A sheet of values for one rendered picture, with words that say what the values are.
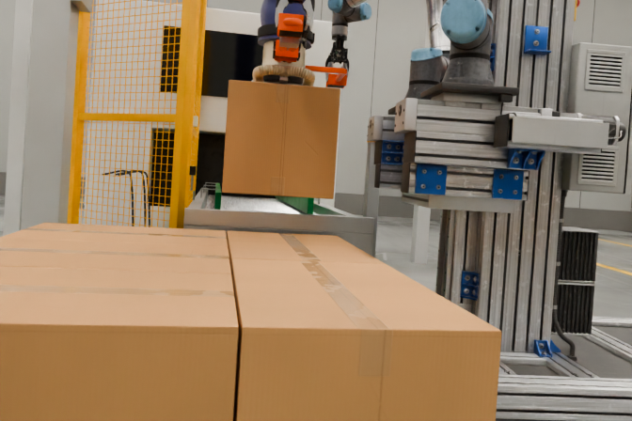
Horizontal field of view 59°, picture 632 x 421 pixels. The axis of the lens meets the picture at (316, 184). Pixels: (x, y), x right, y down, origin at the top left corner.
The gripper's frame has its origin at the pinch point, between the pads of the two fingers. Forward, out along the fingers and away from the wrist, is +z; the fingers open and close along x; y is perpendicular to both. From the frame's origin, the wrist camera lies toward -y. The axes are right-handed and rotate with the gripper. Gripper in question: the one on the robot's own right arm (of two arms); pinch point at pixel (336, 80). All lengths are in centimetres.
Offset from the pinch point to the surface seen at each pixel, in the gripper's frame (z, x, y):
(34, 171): 50, -135, -3
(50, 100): 17, -129, -4
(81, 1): -28, -117, -4
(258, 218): 60, -33, 57
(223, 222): 62, -46, 58
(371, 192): 51, 20, -3
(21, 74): -19, -227, -212
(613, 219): 116, 681, -799
